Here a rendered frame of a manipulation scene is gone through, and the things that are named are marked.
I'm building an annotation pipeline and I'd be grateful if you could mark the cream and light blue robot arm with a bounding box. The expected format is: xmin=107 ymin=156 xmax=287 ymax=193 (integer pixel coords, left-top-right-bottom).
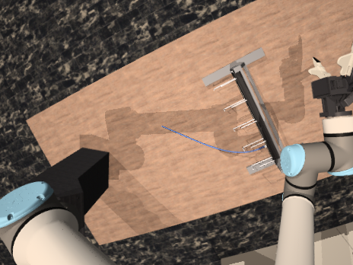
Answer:
xmin=0 ymin=115 xmax=353 ymax=265

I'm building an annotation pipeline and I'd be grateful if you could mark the dark grey metal rack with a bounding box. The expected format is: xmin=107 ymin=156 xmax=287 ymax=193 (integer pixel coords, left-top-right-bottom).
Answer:
xmin=202 ymin=47 xmax=284 ymax=174

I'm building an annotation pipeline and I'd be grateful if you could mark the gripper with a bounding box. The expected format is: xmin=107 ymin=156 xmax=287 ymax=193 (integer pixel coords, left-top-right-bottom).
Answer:
xmin=308 ymin=43 xmax=353 ymax=118

